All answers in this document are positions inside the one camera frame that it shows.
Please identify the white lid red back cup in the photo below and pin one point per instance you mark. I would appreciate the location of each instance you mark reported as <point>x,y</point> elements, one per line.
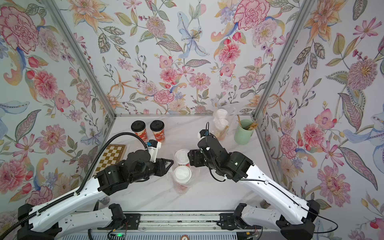
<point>182,178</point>

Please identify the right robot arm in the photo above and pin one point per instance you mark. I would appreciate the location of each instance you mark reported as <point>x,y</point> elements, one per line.
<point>292,216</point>

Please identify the wooden stir sticks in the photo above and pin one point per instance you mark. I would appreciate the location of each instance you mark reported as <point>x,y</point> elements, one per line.
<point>249,127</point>

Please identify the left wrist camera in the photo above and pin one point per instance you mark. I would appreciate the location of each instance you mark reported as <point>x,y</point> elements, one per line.
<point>153,148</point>

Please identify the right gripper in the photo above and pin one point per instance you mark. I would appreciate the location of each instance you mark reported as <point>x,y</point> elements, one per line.
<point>196,159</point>

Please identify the white lid beige cup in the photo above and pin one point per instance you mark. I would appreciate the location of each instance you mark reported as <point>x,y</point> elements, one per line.
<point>221,128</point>

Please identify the white lid floral cup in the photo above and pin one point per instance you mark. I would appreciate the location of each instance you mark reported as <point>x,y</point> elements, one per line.
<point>221,114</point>

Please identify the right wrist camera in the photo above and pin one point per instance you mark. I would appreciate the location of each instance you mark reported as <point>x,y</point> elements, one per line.
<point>203,133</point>

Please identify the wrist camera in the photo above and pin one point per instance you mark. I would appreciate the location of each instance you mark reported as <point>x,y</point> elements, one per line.
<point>153,148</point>
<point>203,133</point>

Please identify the green cup holder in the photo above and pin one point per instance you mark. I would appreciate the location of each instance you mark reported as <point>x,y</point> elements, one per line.
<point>242,137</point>

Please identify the clear plastic carrier bag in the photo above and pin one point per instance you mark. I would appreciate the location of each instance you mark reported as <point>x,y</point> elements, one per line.
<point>232,109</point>

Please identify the wooden chessboard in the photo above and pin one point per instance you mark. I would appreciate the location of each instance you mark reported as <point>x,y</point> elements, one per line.
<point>111,156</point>

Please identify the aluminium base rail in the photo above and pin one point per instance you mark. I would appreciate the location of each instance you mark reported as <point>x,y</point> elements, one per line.
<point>192,223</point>

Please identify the white lid red cup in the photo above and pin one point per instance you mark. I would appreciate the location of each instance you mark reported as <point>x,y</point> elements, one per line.
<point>182,178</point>
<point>181,157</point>

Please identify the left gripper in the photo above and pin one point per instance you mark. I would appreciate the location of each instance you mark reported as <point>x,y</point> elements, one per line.
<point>161,163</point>

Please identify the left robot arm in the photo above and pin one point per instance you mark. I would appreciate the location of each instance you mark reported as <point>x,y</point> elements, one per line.
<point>56,218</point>

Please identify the black lid red cup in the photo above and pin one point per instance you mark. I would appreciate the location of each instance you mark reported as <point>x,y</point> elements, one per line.
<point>139,128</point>
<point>157,127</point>

